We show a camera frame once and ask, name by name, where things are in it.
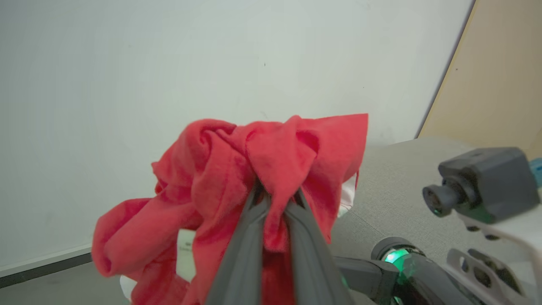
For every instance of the beige wooden panel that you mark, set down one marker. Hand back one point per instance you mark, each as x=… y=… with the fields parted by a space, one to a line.
x=495 y=72

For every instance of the small blue item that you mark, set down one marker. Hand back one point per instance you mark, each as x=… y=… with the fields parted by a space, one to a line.
x=537 y=171

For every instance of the red white-trimmed garment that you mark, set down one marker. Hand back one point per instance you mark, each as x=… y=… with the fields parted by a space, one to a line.
x=220 y=178

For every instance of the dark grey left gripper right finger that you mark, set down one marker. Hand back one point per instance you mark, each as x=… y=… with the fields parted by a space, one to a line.
x=309 y=262

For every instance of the white and black wall baseboard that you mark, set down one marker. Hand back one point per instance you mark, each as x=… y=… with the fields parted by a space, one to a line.
x=42 y=264

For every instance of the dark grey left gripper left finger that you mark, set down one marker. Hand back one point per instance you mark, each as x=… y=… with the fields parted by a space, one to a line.
x=245 y=254

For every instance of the dark grey right wrist camera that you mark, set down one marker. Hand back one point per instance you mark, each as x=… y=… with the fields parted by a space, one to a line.
x=491 y=182

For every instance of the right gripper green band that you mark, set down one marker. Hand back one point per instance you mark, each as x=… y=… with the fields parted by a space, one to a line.
x=417 y=275

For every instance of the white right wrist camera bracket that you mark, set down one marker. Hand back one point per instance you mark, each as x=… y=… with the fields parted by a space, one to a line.
x=508 y=241

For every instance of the grey fabric sofa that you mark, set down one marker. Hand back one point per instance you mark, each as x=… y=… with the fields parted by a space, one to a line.
x=394 y=190

